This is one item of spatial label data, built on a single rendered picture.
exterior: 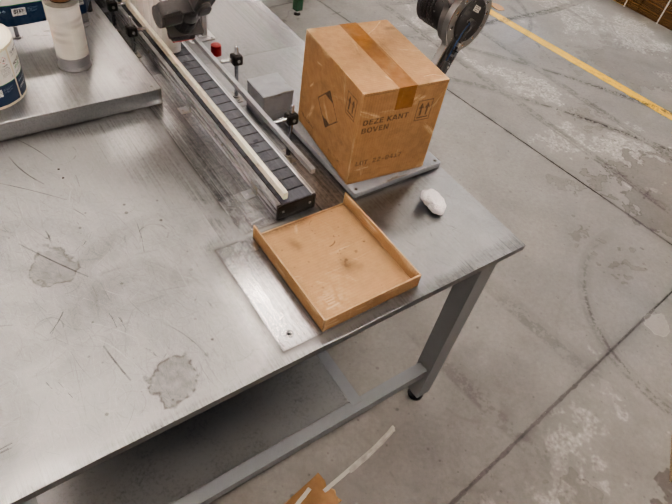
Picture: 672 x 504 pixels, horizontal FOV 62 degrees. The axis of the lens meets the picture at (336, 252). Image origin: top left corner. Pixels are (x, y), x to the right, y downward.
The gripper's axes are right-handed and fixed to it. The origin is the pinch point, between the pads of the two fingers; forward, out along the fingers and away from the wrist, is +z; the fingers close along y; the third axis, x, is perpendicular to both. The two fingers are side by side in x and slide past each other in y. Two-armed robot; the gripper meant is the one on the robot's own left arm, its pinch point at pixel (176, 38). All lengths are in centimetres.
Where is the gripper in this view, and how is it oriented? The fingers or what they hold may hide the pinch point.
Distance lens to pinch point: 182.3
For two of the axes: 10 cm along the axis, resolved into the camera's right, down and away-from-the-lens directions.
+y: -8.1, 3.2, -4.9
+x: 3.5, 9.4, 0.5
